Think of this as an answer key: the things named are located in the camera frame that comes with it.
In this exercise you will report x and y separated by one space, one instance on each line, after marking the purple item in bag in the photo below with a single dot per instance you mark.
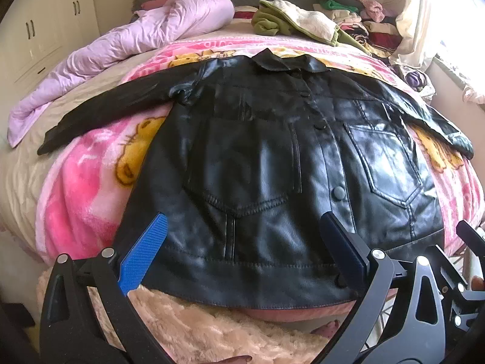
416 80

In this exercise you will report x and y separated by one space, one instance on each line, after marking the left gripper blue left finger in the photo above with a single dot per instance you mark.
135 264

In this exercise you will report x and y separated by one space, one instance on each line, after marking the pile of folded clothes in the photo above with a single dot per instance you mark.
367 22

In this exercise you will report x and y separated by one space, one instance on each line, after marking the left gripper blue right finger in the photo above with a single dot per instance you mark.
348 251

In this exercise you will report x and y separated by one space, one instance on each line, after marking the pink cartoon bear blanket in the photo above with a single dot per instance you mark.
243 143

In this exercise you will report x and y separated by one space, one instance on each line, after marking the lilac quilted duvet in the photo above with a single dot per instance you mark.
154 29

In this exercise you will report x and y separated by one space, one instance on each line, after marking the green and cream fleece garment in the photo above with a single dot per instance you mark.
280 17

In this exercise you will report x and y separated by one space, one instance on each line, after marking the beige bed sheet mattress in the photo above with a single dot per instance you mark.
34 151

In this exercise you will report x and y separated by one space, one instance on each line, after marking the cream window curtain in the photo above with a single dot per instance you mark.
422 25

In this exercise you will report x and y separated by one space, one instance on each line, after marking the black leather jacket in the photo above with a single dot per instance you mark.
252 153

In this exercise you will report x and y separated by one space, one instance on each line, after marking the red striped pillow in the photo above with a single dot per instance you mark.
244 12

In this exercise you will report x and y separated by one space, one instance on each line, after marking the cream wardrobe with handles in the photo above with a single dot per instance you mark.
38 34

